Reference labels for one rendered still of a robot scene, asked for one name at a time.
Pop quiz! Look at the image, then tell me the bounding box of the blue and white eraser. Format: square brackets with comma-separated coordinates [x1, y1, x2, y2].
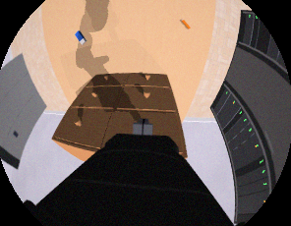
[75, 30, 87, 45]

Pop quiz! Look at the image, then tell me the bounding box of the brown wooden chest of drawers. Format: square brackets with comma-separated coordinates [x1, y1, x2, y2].
[52, 73, 188, 161]

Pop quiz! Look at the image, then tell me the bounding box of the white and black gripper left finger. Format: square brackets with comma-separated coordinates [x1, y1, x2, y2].
[133, 118, 144, 135]

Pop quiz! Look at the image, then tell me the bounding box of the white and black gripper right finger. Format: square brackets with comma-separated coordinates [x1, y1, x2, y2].
[144, 119, 153, 136]

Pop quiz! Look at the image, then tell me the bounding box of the brown wooden drawer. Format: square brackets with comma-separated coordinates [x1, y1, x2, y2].
[71, 86, 121, 109]
[87, 74, 128, 87]
[106, 111, 183, 154]
[125, 74, 169, 88]
[117, 86, 175, 112]
[54, 109, 112, 150]

